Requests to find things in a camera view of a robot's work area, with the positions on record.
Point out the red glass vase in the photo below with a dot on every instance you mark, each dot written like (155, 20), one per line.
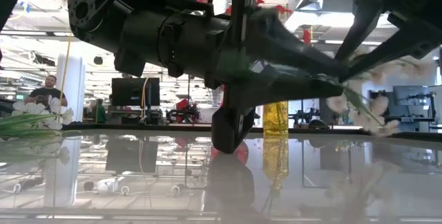
(241, 153)

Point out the black computer monitor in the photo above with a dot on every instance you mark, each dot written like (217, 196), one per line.
(134, 92)

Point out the yellow glass bottle vase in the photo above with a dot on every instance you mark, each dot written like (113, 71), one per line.
(276, 117)

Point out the person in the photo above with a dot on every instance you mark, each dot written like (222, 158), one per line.
(99, 111)
(45, 94)

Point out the black round ceiling fixture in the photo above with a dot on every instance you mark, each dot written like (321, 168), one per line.
(98, 60)

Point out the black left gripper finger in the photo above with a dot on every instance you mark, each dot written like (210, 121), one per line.
(293, 91)
(283, 47)

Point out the white pillar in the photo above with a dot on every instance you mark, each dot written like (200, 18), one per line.
(72, 79)

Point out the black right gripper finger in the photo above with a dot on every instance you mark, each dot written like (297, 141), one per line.
(360, 21)
(400, 49)

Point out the large white blossom bunch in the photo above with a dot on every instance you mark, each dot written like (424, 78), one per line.
(31, 108)

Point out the black background robot arm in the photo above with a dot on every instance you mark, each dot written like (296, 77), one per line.
(304, 117)

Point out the black table frame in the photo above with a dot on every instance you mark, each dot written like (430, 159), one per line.
(138, 126)

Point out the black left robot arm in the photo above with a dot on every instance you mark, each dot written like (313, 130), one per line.
(145, 34)

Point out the small pale blossom bunch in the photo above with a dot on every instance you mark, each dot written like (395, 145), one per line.
(336, 103)

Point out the gray desk monitor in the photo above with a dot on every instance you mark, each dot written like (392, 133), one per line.
(411, 96)

